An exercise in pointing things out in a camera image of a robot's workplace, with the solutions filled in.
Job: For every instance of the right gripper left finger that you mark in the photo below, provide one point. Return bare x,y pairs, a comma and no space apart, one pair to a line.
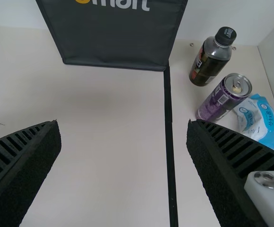
13,170

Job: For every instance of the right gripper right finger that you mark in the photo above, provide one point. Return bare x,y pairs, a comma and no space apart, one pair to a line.
231,170

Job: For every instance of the blue white wipes pack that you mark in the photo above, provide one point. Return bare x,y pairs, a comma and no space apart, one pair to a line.
262,118

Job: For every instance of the black strip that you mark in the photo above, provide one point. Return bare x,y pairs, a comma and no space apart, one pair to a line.
170,142

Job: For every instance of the purple can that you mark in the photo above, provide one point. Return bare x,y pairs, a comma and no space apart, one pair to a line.
217,99

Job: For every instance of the dark coffee bottle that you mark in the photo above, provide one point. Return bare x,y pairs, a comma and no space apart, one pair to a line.
207,63

